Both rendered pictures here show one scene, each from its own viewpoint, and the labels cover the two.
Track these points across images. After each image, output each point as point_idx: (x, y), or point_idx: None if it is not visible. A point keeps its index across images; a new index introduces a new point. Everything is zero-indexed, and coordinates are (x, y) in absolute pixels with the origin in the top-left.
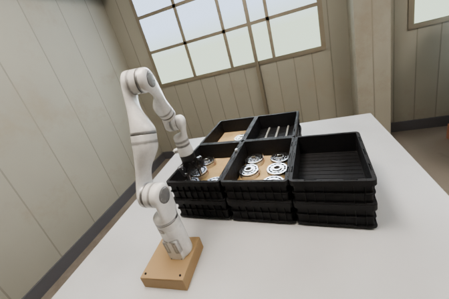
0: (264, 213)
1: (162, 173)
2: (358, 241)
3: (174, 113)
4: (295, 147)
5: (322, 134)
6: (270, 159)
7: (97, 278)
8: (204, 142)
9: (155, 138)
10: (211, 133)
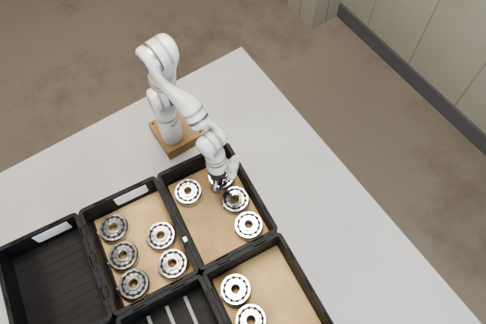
0: None
1: (367, 205)
2: None
3: (188, 125)
4: (97, 281)
5: None
6: (143, 271)
7: (234, 87)
8: (283, 247)
9: (150, 84)
10: (302, 279)
